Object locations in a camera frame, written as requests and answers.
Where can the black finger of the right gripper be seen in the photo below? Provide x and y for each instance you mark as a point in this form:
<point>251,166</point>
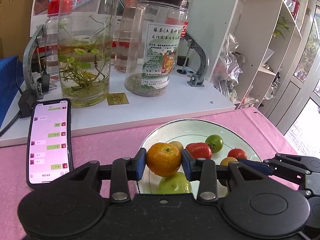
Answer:
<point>301,170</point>

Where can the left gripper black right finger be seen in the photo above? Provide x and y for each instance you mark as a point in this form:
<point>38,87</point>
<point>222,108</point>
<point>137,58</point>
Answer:
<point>240,202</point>

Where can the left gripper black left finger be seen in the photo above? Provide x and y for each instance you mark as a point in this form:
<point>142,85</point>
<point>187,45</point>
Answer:
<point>77,201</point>

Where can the red fruit front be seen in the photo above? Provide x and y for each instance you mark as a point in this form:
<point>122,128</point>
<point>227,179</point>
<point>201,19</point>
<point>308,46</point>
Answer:
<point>237,153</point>

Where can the red fruit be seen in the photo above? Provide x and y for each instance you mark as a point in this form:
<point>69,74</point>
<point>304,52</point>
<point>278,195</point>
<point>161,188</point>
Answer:
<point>199,150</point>
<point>237,153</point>

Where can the small green round fruit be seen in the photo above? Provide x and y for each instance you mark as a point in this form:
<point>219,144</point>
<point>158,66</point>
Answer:
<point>215,142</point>

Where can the red fruit back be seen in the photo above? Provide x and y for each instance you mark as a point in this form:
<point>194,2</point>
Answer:
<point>199,150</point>

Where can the green jujube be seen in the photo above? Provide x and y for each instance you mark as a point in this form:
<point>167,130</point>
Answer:
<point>175,184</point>

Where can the small brown longan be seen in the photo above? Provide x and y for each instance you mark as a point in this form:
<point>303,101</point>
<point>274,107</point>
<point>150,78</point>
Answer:
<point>177,144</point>

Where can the orange tangerine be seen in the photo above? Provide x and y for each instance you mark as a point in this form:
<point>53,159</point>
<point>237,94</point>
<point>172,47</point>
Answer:
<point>163,159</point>

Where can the black smartphone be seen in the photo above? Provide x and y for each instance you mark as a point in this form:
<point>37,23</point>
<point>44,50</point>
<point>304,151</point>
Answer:
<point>49,148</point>

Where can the white blue-rimmed plate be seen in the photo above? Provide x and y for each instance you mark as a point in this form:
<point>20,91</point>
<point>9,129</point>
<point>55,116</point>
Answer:
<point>188,131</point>

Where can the crumpled clear plastic bag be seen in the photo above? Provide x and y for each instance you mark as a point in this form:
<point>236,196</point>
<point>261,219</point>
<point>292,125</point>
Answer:
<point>227,70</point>

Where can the white board platform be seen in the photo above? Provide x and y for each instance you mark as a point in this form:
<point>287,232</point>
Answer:
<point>180,101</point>

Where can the blue electric device box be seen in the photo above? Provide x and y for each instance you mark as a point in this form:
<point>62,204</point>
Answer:
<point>10,71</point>

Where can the white shelf unit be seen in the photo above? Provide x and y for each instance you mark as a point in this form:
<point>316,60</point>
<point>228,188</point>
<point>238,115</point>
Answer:
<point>251,21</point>

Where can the red-capped clear bottle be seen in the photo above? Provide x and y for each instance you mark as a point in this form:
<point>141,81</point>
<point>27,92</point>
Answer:
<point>51,28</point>

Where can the clear bottle behind jar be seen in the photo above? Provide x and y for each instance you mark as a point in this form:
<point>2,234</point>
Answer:
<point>125,29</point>

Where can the clear jar with label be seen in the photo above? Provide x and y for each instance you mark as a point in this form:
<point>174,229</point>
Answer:
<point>154,41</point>

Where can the glass vase with plants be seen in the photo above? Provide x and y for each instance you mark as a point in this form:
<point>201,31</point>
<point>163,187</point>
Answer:
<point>84,48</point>

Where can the cola bottle red cap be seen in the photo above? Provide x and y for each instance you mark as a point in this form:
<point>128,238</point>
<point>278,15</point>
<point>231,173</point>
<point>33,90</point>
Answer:
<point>185,25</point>

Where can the brown cardboard box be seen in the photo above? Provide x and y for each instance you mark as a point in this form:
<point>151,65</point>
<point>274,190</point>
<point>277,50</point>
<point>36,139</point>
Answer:
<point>15,26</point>

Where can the grey metal bracket left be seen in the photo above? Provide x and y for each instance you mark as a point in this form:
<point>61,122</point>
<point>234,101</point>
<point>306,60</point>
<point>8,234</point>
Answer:
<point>35,74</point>

